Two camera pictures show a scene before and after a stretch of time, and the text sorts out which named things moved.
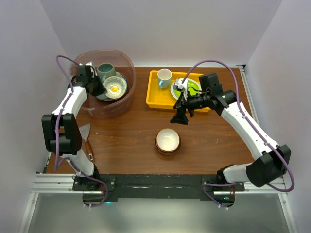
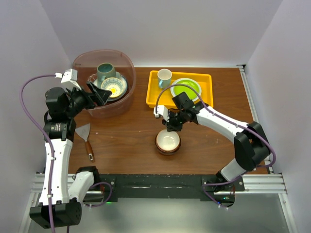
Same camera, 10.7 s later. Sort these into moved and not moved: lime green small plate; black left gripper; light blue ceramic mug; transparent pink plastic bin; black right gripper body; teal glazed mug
Moved: black right gripper body; black left gripper
Not moved: transparent pink plastic bin; lime green small plate; light blue ceramic mug; teal glazed mug
